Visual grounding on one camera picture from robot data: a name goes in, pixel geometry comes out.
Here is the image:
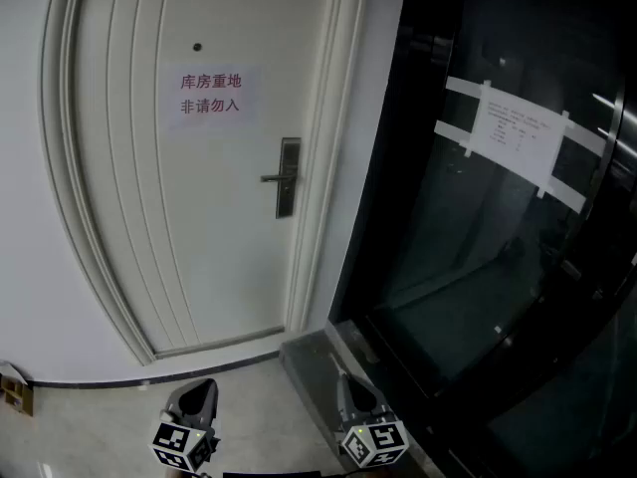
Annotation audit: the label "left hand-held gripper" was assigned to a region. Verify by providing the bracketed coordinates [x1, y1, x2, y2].
[147, 378, 223, 473]

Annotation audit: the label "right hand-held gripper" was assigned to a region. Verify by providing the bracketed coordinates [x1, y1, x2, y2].
[336, 373, 410, 469]

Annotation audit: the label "dark baseboard strip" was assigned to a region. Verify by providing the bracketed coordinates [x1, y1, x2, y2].
[25, 349, 282, 391]

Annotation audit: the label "person's dark trousers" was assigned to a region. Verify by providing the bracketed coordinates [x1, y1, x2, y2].
[221, 470, 322, 478]

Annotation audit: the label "dark glass partition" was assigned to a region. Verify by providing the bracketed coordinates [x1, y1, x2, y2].
[326, 0, 637, 478]

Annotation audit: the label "brown cardboard box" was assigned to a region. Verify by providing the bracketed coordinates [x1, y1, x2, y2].
[0, 359, 36, 418]

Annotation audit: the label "dark metal lock plate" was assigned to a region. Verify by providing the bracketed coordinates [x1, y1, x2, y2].
[275, 136, 303, 220]

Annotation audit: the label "paper sign with red print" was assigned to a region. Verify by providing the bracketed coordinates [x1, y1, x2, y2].
[161, 65, 264, 129]

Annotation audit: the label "white paper notice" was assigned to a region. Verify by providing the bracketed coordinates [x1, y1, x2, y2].
[463, 80, 572, 198]

